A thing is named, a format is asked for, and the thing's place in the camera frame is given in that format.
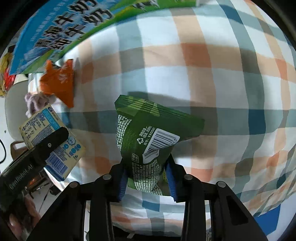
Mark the orange snack packet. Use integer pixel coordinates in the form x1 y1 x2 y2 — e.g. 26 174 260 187
40 59 74 108

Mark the purple sock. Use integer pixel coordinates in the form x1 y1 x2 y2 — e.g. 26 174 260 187
25 92 50 118

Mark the green snack packet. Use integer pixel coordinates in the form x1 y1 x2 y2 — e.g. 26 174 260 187
114 95 205 196

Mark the red plastic bag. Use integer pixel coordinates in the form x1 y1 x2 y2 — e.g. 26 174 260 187
0 52 16 97

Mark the brown cardboard box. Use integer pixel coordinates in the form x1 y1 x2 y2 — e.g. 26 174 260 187
10 1 198 75

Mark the yellow blue tissue pack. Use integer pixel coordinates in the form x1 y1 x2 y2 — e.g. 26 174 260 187
20 104 86 181

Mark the plaid checked bed cover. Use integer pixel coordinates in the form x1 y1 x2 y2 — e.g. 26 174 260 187
28 0 296 237

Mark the person's left hand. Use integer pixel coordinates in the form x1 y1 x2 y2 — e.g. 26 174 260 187
8 195 41 240

